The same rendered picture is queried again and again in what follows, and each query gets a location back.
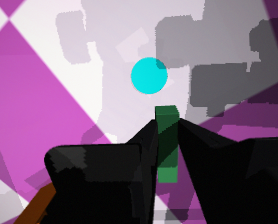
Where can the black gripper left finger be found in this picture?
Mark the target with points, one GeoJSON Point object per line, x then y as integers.
{"type": "Point", "coordinates": [132, 164]}

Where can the cyan circle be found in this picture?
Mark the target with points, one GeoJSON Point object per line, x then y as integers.
{"type": "Point", "coordinates": [149, 75]}

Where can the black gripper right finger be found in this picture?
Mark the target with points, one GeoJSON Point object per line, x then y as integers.
{"type": "Point", "coordinates": [224, 172]}

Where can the green rectangular post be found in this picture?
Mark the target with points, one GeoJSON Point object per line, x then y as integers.
{"type": "Point", "coordinates": [167, 118]}

